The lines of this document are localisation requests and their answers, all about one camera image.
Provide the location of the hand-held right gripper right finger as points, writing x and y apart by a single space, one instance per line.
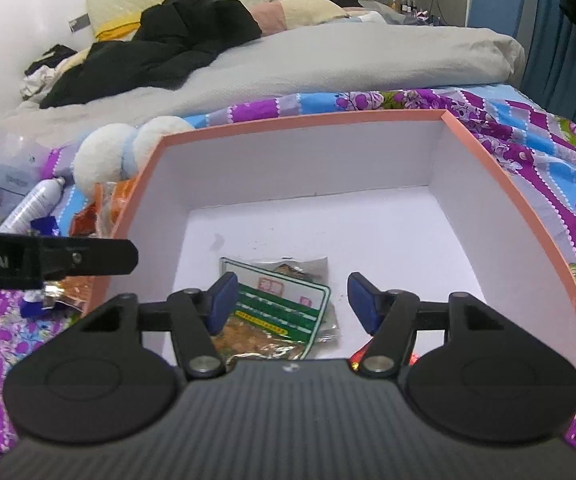
362 302

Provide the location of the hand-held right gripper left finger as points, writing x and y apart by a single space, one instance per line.
223 305

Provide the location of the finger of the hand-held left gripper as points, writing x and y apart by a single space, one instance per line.
98 257

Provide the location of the green label snack packet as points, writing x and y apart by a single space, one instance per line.
278 310

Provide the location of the orange snack packet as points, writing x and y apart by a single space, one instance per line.
123 200

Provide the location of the dark mushroom snack packet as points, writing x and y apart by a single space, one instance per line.
298 267

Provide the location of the red crinkled snack packet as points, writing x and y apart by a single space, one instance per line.
411 359

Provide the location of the pink cardboard box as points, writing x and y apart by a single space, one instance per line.
318 210

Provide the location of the red label snack packet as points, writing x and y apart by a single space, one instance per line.
85 222

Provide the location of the white spray bottle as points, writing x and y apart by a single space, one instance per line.
33 205

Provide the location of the translucent plastic bag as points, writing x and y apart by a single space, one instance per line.
8 185

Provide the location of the white and blue plush toy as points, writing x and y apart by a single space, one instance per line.
103 160

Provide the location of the white crumpled clothes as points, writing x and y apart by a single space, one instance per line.
38 85

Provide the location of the black crumpled clothes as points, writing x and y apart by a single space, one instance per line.
50 59

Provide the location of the yellow pillow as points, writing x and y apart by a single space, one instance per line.
118 27

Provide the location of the black jacket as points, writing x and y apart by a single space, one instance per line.
178 35

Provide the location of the grey duvet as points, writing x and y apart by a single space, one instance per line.
343 65

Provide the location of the cluster of small bottles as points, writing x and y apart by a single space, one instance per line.
415 10

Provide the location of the pink and beige pillow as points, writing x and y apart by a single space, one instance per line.
298 10

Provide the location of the blue cushion pad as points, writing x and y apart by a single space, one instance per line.
497 5

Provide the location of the grey wall socket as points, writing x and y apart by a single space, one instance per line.
79 22

